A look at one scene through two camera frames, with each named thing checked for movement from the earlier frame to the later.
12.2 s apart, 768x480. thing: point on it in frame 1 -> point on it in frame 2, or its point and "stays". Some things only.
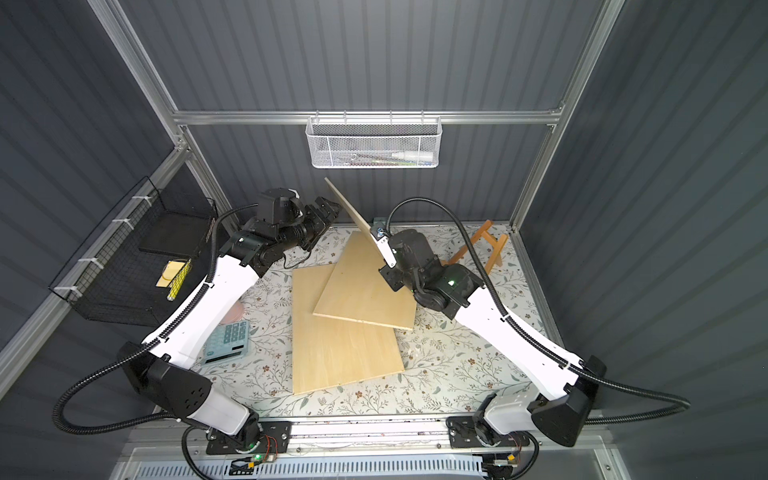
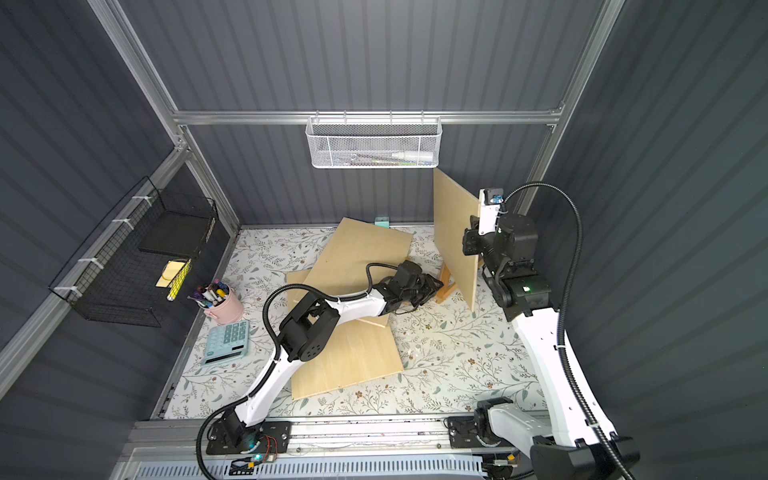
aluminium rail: x=353 y=437 stays
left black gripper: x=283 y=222 -> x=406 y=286
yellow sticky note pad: x=169 y=272 stays
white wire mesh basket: x=374 y=142 stays
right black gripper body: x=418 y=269 -> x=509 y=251
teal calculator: x=230 y=341 stays
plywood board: x=329 y=351 stays
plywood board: x=358 y=219 -> x=454 y=207
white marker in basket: x=413 y=155 stays
